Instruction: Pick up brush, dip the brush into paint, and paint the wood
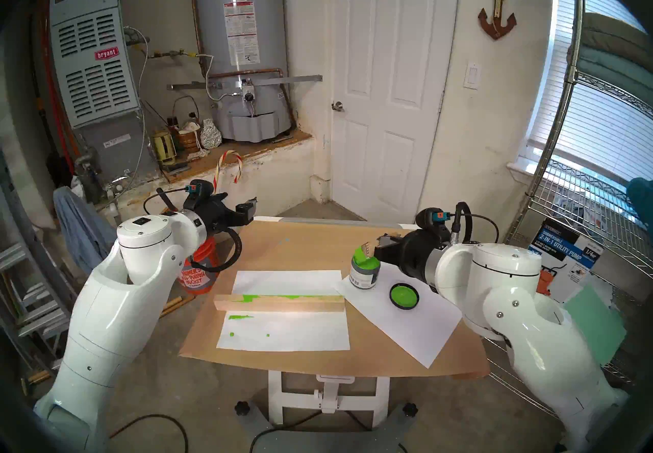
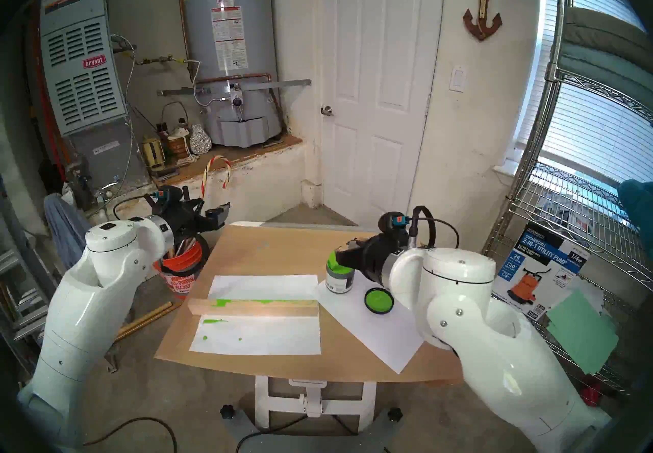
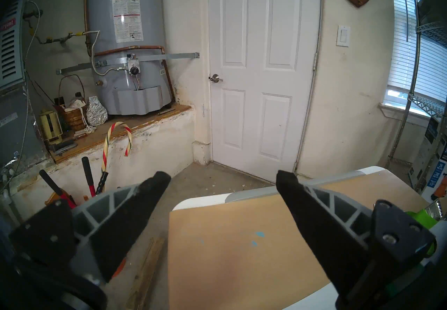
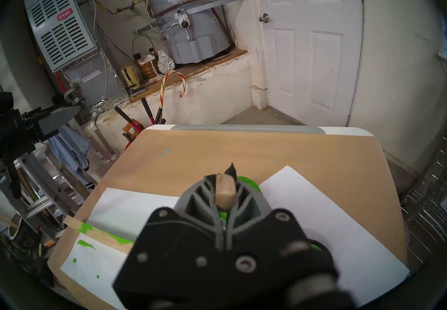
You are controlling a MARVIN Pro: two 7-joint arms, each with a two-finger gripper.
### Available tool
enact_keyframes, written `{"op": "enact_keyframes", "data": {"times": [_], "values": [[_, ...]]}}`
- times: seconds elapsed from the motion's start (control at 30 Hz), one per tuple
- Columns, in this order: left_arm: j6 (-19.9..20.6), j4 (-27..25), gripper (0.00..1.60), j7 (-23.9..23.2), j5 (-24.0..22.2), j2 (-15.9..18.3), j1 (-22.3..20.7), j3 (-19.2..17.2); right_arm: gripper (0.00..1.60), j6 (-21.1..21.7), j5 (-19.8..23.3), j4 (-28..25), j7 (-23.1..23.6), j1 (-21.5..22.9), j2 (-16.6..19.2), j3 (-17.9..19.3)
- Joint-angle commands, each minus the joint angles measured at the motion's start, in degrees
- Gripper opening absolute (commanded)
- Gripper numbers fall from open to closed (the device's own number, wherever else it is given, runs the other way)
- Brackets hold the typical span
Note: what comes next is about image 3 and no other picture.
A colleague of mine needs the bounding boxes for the striped candy cane decoration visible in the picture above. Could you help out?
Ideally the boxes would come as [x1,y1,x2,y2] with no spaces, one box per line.
[101,122,133,175]

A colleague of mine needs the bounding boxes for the foil wrapped object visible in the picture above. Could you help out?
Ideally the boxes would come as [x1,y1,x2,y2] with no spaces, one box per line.
[86,96,109,127]

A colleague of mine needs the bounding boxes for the wooden ledge board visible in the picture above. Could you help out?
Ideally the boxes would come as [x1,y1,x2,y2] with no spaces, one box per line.
[47,103,192,164]

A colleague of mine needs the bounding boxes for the utility pump box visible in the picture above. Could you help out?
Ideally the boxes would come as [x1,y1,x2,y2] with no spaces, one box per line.
[409,115,447,205]

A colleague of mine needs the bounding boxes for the wooden stick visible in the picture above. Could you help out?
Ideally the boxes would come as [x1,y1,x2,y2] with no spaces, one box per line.
[126,238,165,310]

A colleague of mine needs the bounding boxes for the yellow lantern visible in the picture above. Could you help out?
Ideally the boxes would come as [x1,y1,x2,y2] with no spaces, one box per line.
[38,110,63,145]

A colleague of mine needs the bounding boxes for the white panel door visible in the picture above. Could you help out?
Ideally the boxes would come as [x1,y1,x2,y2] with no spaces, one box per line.
[208,0,322,184]

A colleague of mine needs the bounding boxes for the grey metal strap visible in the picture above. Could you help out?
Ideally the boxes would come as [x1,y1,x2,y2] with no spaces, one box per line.
[56,52,200,75]

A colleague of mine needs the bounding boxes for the wicker basket with handle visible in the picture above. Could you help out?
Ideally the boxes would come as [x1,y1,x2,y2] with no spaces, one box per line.
[54,75,89,132]

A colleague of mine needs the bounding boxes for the dark flat tool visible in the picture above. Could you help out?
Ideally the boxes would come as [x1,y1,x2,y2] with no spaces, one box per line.
[48,139,78,155]

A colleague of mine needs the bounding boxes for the gas pipe with yellow valve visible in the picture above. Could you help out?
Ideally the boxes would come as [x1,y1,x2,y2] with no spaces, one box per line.
[38,31,86,45]

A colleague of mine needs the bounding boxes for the red handled tool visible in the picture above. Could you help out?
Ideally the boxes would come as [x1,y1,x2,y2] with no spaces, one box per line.
[81,157,96,198]

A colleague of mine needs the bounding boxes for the white folding table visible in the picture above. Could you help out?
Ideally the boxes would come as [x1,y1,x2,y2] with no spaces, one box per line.
[171,165,386,310]

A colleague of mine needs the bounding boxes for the wooden handled paintbrush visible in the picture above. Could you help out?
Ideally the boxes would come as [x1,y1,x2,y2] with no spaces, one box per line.
[416,197,447,229]

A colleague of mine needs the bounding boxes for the grey bryant furnace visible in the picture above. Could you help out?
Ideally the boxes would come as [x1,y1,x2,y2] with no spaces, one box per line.
[0,0,47,170]

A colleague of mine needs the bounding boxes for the corrugated metal flex hose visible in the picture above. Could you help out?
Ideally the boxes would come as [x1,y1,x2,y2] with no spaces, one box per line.
[86,31,126,76]

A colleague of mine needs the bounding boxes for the chrome wire shelf rack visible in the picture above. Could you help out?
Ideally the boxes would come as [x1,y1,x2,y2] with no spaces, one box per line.
[388,0,447,191]

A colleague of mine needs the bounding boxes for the copper pipe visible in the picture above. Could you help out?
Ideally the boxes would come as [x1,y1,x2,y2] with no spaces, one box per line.
[94,45,176,104]

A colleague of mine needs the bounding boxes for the brown cardboard sheet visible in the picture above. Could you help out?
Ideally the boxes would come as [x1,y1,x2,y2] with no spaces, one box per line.
[168,170,433,310]

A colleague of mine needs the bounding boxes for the grey can of green paint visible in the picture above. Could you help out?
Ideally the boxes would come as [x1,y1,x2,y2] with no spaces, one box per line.
[405,210,439,268]

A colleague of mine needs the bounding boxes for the folded green cushion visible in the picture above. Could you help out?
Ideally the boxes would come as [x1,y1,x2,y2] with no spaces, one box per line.
[416,0,447,34]

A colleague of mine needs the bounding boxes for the black grey left gripper right finger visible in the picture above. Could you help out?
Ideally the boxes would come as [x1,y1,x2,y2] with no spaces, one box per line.
[276,170,438,310]

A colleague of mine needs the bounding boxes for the black handled tool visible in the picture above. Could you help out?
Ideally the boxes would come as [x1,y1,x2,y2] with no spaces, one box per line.
[39,170,76,209]

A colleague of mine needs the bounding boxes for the black grey left gripper left finger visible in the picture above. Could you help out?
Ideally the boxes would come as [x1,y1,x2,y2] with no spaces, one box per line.
[9,171,171,283]

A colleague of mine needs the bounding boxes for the white window blinds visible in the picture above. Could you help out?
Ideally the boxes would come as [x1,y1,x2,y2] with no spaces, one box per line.
[386,0,447,104]

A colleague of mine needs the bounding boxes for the white light switch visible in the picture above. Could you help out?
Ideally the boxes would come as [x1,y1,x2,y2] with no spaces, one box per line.
[336,25,351,47]

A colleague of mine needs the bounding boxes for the grey water heater tank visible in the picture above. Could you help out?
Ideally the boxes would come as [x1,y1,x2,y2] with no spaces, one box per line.
[86,0,175,116]

